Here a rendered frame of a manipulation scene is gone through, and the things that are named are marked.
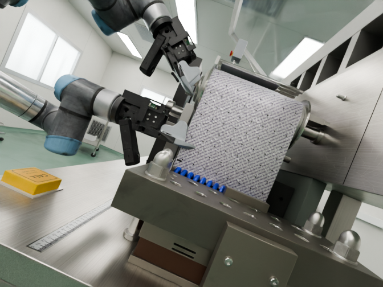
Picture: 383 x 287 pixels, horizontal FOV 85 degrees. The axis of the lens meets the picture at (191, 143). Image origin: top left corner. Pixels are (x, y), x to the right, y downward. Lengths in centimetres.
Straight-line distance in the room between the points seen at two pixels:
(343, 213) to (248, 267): 50
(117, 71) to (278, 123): 659
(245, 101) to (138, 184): 33
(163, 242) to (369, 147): 39
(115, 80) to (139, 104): 639
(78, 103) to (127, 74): 629
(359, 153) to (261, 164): 18
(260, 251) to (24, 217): 35
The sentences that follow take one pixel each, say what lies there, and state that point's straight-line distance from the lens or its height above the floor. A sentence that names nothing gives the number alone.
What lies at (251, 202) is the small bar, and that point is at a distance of 47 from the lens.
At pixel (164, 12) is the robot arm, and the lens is 66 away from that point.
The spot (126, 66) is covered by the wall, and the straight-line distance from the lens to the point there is 693.
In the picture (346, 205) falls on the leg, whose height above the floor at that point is 111.
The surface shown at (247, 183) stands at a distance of 52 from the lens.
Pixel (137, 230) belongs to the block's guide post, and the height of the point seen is 92.
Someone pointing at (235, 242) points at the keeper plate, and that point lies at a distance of 31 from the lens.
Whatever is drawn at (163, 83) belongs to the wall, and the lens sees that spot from 647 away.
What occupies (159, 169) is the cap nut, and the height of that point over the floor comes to 104.
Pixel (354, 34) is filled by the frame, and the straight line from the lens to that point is 82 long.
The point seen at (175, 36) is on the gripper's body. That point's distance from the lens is 65.
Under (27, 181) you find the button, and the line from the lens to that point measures 49.
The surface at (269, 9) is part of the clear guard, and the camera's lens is 122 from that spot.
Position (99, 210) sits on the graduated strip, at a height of 90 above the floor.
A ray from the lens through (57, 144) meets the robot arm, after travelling 58.
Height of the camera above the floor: 110
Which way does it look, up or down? level
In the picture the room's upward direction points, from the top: 23 degrees clockwise
